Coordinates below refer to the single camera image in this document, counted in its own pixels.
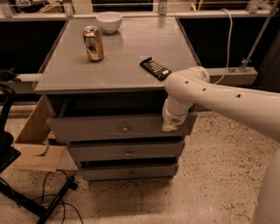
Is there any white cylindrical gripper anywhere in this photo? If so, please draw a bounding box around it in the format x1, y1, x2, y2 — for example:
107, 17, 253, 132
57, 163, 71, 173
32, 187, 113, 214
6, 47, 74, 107
162, 99, 190, 132

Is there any grey top drawer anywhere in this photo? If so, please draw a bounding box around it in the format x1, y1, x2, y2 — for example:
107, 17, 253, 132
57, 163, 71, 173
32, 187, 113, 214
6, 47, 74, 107
46, 113, 197, 142

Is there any grey drawer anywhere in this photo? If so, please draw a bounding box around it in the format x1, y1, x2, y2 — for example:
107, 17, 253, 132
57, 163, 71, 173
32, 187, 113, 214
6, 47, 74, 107
80, 164, 179, 181
46, 113, 197, 142
68, 141, 185, 162

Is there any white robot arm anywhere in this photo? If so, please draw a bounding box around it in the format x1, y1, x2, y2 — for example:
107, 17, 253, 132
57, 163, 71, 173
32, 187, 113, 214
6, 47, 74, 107
162, 66, 280, 224

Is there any grey middle drawer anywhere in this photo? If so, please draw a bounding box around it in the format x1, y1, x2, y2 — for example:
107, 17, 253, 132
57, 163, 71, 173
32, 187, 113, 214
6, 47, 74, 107
68, 141, 185, 162

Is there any grey bottom drawer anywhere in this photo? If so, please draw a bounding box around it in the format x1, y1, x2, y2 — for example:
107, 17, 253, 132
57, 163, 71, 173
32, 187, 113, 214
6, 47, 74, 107
80, 164, 179, 181

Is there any grey drawer cabinet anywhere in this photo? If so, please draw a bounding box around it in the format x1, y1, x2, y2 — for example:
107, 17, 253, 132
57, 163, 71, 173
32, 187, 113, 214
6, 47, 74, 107
35, 17, 197, 171

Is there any dark chocolate bar wrapper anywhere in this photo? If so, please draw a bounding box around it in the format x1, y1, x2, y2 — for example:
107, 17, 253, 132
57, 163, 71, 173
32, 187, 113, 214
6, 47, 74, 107
140, 57, 172, 81

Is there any gold soda can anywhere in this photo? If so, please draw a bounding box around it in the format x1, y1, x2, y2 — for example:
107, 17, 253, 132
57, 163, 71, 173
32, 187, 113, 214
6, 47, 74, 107
83, 25, 104, 61

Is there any white ceramic bowl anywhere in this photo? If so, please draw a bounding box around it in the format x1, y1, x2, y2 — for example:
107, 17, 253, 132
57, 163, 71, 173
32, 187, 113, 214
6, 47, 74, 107
96, 11, 123, 33

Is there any brown cardboard box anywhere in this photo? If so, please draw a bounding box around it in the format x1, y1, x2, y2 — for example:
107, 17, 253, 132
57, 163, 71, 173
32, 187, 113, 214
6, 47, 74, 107
13, 98, 78, 172

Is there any black chair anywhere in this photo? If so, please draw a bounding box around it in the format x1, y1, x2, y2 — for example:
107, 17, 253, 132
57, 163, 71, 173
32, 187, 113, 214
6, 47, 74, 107
0, 83, 22, 174

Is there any black stand base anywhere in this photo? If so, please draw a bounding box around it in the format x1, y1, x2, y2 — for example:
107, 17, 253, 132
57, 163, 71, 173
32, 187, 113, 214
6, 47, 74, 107
0, 175, 79, 224

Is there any white cable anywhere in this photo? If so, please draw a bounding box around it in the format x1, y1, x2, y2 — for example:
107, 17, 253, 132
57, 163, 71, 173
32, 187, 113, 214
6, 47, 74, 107
213, 8, 234, 86

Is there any black floor cable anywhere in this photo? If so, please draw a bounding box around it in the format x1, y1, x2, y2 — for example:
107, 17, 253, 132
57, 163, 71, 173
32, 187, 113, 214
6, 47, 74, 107
31, 170, 85, 224

